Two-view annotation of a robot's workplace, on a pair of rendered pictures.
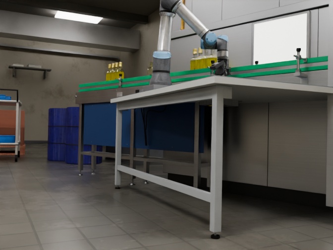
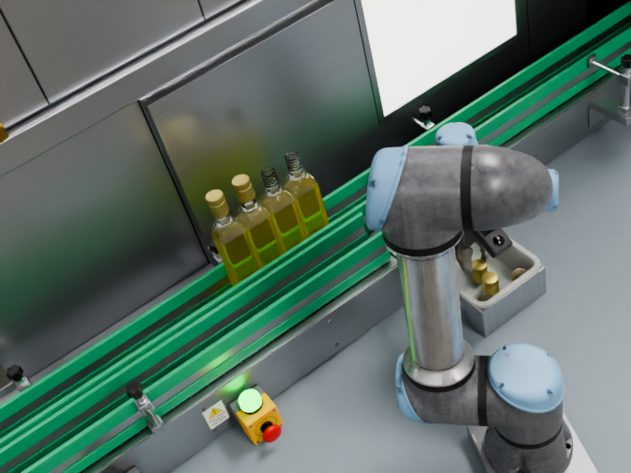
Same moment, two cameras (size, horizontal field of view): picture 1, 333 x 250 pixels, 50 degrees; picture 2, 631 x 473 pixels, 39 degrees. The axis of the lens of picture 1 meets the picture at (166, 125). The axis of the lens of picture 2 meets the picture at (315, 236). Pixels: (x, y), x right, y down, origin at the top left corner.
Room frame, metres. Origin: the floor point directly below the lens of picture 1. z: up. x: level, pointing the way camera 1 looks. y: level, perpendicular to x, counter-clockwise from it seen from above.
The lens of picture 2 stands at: (2.28, 0.89, 2.19)
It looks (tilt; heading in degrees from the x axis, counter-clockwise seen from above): 43 degrees down; 293
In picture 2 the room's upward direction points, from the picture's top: 17 degrees counter-clockwise
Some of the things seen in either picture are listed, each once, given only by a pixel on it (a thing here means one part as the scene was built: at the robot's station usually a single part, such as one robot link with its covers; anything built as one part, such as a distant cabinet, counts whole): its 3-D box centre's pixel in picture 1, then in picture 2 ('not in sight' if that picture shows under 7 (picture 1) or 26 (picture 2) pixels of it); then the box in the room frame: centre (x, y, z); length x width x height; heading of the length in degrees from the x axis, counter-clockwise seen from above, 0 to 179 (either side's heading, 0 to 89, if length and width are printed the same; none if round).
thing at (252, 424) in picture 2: not in sight; (257, 416); (2.88, 0.01, 0.79); 0.07 x 0.07 x 0.07; 46
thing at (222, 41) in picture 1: (222, 43); (457, 155); (2.50, -0.38, 1.10); 0.09 x 0.08 x 0.11; 90
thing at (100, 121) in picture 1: (140, 124); not in sight; (3.29, 0.23, 0.54); 1.59 x 0.18 x 0.43; 46
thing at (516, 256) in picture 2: not in sight; (477, 271); (2.48, -0.36, 0.80); 0.22 x 0.17 x 0.09; 136
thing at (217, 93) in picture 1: (157, 151); not in sight; (2.36, 0.06, 0.36); 1.51 x 0.09 x 0.71; 26
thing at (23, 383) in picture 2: not in sight; (24, 384); (3.30, 0.07, 0.94); 0.07 x 0.04 x 0.13; 136
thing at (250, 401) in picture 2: not in sight; (250, 400); (2.88, 0.01, 0.84); 0.05 x 0.05 x 0.03
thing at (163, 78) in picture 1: (160, 78); (528, 431); (2.37, 0.04, 0.83); 0.15 x 0.15 x 0.10
